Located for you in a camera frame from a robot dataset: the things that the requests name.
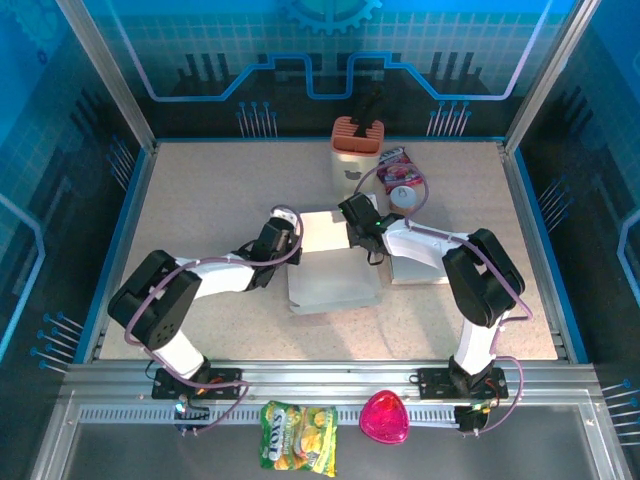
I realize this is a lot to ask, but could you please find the lilac paper box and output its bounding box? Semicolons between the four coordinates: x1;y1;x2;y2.
286;208;384;315

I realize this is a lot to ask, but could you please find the small pull-tab can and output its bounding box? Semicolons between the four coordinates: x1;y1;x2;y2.
388;184;419;214

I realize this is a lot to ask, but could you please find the beige knife block orange top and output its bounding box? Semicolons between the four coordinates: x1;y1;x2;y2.
329;115;386;199

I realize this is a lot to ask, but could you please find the red purple candy packet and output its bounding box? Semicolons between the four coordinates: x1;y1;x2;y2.
377;146;426;195

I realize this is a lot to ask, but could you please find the green yellow candy bag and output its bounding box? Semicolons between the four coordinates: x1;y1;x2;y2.
258;399;339;477

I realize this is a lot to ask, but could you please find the pink heart-shaped container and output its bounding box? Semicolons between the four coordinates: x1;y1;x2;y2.
358;389;411;446

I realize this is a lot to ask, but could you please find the small black circuit board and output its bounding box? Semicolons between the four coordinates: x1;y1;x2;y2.
453;403;494;435
172;399;211;435

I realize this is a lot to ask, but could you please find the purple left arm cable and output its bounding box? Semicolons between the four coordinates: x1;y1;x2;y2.
123;203;304;432

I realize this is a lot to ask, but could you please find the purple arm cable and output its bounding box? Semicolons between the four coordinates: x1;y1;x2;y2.
123;203;304;432
353;167;535;434

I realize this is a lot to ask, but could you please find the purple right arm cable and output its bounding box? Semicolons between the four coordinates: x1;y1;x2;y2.
353;167;535;434

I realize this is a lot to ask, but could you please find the black knife handle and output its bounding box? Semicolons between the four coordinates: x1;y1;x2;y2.
352;89;384;137

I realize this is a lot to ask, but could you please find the aluminium table rail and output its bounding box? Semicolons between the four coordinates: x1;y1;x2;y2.
59;360;601;407

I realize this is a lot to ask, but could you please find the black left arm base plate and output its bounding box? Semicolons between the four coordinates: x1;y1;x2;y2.
151;367;244;401

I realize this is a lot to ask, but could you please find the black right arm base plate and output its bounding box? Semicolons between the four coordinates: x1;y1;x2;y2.
417;367;509;400

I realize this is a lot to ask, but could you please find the slotted grey cable duct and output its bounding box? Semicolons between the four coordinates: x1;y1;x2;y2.
79;405;464;425

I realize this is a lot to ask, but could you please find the aluminium frame post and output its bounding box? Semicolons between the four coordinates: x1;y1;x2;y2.
54;0;160;157
502;0;587;154

